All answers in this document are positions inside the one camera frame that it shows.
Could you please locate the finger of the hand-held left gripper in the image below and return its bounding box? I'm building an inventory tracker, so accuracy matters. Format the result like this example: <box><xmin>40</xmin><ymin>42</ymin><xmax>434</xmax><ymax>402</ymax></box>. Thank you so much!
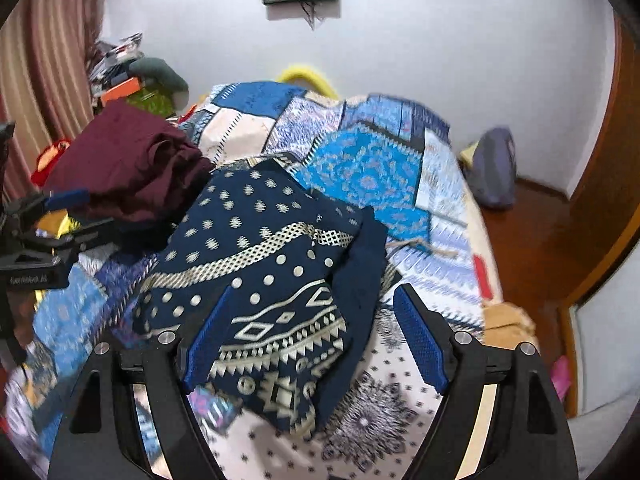
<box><xmin>22</xmin><ymin>217</ymin><xmax>119</xmax><ymax>265</ymax></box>
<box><xmin>0</xmin><ymin>189</ymin><xmax>91</xmax><ymax>241</ymax></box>

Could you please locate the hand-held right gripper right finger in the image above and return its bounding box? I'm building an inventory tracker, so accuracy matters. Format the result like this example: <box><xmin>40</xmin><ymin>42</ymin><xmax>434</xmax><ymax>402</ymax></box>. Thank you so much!
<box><xmin>391</xmin><ymin>283</ymin><xmax>581</xmax><ymax>480</ymax></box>

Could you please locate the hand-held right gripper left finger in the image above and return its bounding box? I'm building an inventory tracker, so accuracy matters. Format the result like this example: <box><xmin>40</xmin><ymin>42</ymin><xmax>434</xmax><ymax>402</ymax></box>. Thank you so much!
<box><xmin>47</xmin><ymin>285</ymin><xmax>236</xmax><ymax>480</ymax></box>

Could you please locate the navy patterned hoodie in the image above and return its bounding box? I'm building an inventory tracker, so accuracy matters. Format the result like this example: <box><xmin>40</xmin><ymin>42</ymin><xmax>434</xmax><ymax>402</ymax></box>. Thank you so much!
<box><xmin>117</xmin><ymin>152</ymin><xmax>461</xmax><ymax>436</ymax></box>

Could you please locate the pile of papers and clothes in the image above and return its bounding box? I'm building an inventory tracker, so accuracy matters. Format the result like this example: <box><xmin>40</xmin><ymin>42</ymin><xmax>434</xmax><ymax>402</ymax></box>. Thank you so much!
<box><xmin>90</xmin><ymin>32</ymin><xmax>143</xmax><ymax>93</ymax></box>

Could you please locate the yellow garment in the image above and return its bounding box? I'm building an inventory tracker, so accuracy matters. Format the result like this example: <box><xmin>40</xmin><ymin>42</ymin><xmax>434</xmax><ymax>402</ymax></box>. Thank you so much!
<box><xmin>37</xmin><ymin>210</ymin><xmax>76</xmax><ymax>238</ymax></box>

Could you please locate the red plush toy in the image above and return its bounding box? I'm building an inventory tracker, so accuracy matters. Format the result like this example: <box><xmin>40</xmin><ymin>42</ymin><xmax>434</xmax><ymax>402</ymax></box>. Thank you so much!
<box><xmin>31</xmin><ymin>139</ymin><xmax>71</xmax><ymax>183</ymax></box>

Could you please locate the maroon folded garment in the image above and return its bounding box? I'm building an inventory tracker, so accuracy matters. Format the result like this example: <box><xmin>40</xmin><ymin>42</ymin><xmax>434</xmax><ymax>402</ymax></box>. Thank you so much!
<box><xmin>42</xmin><ymin>100</ymin><xmax>216</xmax><ymax>226</ymax></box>

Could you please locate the beige printed blanket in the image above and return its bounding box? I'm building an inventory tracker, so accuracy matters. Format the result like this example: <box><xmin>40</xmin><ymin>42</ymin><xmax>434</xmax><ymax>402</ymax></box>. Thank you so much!
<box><xmin>470</xmin><ymin>300</ymin><xmax>538</xmax><ymax>461</ymax></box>

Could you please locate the orange box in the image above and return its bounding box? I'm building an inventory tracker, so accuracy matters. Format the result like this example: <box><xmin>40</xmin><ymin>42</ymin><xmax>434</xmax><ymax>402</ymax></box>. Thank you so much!
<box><xmin>100</xmin><ymin>77</ymin><xmax>141</xmax><ymax>103</ymax></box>

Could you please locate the striped brown curtain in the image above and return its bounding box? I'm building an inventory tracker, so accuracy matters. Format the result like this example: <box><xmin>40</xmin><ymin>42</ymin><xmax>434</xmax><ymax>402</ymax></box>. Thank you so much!
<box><xmin>0</xmin><ymin>0</ymin><xmax>108</xmax><ymax>201</ymax></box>

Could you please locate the pink slipper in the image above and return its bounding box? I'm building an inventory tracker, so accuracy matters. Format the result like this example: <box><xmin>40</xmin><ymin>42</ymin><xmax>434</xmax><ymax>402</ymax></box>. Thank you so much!
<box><xmin>550</xmin><ymin>355</ymin><xmax>571</xmax><ymax>403</ymax></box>

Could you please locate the blue patchwork quilt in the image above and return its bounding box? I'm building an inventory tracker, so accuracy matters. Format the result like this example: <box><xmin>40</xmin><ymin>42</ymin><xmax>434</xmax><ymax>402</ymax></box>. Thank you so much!
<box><xmin>0</xmin><ymin>80</ymin><xmax>503</xmax><ymax>480</ymax></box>

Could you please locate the grey backpack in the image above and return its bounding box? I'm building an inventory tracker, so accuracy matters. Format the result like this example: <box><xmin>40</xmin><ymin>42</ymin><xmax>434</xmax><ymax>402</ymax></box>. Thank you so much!
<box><xmin>470</xmin><ymin>127</ymin><xmax>517</xmax><ymax>209</ymax></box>

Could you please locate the white suitcase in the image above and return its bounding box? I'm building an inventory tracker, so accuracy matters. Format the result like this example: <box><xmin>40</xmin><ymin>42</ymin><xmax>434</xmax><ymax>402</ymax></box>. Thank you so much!
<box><xmin>570</xmin><ymin>395</ymin><xmax>640</xmax><ymax>480</ymax></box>

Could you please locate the wardrobe sliding door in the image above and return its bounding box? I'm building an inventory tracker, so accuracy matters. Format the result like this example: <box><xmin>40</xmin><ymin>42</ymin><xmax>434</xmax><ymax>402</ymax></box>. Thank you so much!
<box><xmin>557</xmin><ymin>15</ymin><xmax>640</xmax><ymax>416</ymax></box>

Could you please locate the yellow plastic hoop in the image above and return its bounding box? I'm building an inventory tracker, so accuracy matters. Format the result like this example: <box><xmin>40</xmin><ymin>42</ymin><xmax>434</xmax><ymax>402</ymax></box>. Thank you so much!
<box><xmin>276</xmin><ymin>63</ymin><xmax>337</xmax><ymax>98</ymax></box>

